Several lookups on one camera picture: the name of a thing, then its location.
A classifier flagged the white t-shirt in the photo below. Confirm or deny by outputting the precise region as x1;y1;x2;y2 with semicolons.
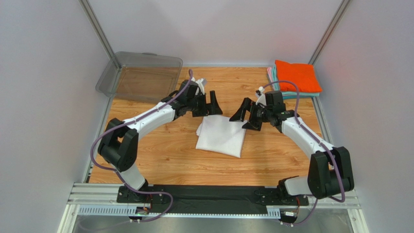
195;115;246;158

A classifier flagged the aluminium frame rail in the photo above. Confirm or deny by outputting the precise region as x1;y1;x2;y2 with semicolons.
58;183;368;233

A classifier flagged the pink folded t-shirt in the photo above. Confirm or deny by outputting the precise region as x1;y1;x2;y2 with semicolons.
267;65;280;91

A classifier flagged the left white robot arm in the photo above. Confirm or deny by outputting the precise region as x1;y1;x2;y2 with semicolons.
94;79;223;190

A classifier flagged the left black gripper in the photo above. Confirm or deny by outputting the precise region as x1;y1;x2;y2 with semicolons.
187;90;223;117

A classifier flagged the orange folded t-shirt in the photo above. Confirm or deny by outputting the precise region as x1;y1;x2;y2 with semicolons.
275;60;323;93

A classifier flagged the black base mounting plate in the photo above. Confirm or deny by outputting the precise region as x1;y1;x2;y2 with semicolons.
117;185;309;215

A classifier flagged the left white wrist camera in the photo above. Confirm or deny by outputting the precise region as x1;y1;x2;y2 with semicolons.
191;77;207;95

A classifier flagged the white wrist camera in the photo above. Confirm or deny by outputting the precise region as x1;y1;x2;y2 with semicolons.
255;86;266;106
191;77;207;95

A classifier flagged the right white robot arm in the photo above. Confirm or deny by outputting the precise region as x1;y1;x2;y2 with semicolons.
230;91;354;202

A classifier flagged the clear grey plastic bin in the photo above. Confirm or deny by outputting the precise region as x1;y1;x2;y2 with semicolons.
95;51;183;103

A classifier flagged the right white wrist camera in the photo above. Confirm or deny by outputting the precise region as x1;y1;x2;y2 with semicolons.
255;86;266;106

